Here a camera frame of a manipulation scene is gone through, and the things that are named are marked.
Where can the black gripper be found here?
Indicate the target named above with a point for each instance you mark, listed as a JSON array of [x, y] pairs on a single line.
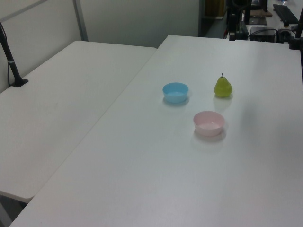
[[232, 22]]

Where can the green pear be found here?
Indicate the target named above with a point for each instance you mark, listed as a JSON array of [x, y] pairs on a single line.
[[223, 88]]

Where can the blue plastic bowl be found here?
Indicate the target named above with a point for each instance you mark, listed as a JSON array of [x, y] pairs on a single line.
[[175, 92]]

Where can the pink plastic bowl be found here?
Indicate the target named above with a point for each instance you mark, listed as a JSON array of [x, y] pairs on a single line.
[[208, 124]]

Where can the black monitor stand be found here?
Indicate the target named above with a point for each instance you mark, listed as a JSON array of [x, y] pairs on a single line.
[[254, 20]]

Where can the black electronics box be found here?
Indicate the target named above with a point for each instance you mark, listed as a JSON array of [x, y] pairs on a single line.
[[262, 33]]

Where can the yellow wooden cabinet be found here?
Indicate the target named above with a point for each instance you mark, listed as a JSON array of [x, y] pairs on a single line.
[[214, 8]]

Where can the black keyboard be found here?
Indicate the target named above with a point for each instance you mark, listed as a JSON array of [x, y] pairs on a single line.
[[285, 11]]

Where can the black pole with clamp base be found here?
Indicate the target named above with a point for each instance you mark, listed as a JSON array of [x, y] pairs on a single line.
[[10, 63]]

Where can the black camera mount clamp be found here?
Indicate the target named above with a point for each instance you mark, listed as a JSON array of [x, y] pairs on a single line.
[[292, 35]]

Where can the grey partition frame post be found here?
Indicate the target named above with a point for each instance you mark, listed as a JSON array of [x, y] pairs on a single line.
[[80, 21]]

